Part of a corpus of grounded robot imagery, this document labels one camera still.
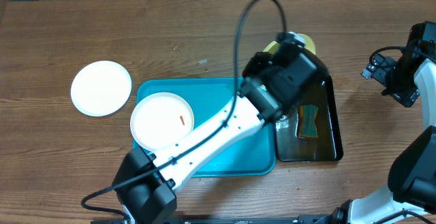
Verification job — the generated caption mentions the yellow green plate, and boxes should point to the yellow green plate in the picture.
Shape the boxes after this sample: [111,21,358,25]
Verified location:
[263,31,316,54]

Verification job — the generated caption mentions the yellow green sponge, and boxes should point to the yellow green sponge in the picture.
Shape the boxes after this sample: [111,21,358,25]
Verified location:
[297,104,318,139]

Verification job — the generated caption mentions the white plate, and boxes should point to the white plate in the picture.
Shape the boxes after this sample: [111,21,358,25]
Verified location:
[130,92,195,151]
[70,61,132,117]

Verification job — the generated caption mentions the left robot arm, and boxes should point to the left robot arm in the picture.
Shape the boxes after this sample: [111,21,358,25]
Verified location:
[112,33,328,223]

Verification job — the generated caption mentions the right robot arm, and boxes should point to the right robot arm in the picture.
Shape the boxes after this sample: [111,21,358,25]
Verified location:
[317,21,435,224]

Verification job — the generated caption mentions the blue plastic tray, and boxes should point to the blue plastic tray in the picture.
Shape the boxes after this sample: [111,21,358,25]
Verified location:
[136,78,276,178]

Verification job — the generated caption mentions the black water tray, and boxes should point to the black water tray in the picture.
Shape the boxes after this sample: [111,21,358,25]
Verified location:
[275,77,343,162]

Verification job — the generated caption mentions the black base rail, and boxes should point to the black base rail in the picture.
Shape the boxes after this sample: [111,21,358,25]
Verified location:
[90,213,328,224]

